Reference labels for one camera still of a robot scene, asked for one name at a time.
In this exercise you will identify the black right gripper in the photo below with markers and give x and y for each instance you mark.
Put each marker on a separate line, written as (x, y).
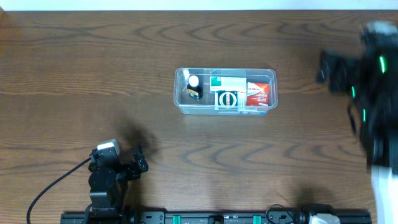
(337, 71)

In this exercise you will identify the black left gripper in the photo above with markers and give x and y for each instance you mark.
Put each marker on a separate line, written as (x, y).
(134, 166)

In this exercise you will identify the red medicine box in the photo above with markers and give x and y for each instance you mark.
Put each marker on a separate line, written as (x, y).
(257, 94)

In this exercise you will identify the dark Woods syrup bottle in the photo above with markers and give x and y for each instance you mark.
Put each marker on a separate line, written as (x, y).
(194, 88)

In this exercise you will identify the clear plastic container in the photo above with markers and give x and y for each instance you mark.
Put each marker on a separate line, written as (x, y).
(205, 105)

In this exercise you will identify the white green medicine box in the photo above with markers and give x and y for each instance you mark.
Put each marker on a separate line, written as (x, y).
(238, 84)

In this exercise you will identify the green Zam-Buk ointment box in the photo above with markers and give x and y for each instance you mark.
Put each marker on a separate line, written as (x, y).
(227, 98)

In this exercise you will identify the blue white medicine box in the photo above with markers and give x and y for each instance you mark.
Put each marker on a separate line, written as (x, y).
(240, 109)

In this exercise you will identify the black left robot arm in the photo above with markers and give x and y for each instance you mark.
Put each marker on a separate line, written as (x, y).
(109, 182)

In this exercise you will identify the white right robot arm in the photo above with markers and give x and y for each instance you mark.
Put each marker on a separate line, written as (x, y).
(371, 82)

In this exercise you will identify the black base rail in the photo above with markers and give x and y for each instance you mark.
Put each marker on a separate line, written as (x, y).
(312, 213)

